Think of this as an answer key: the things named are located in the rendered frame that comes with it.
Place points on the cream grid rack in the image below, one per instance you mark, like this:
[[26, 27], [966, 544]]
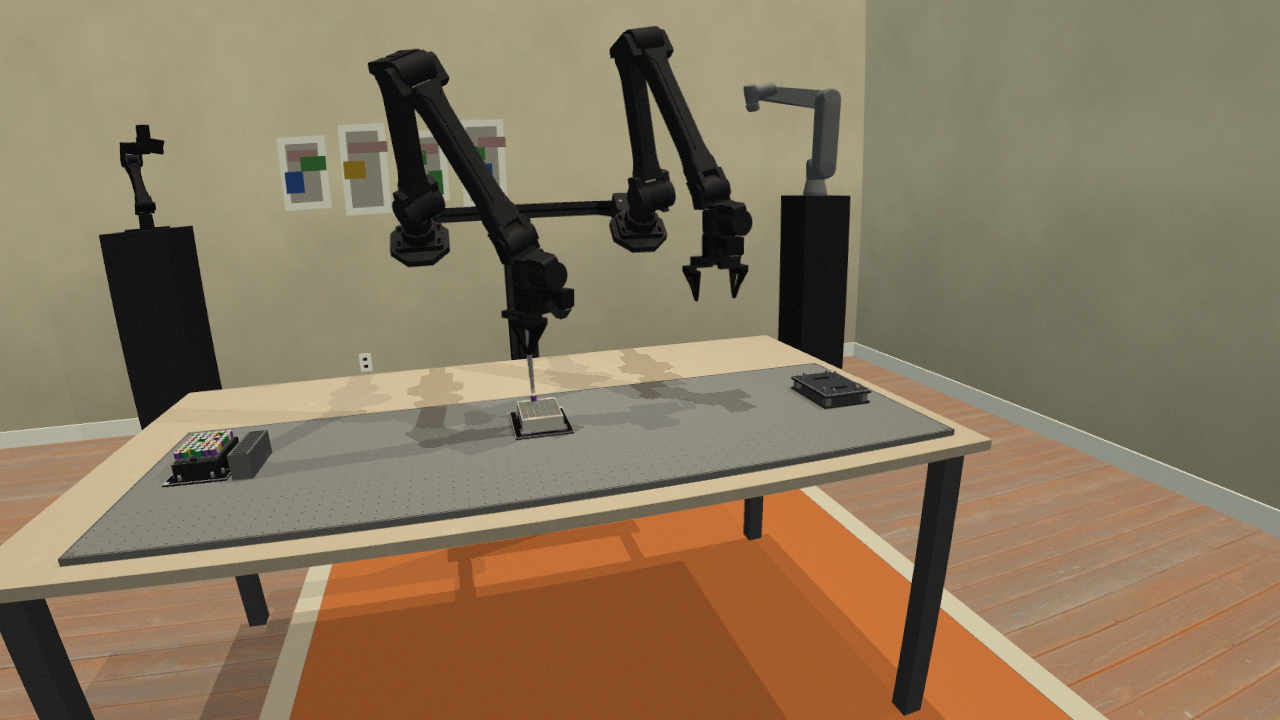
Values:
[[544, 416]]

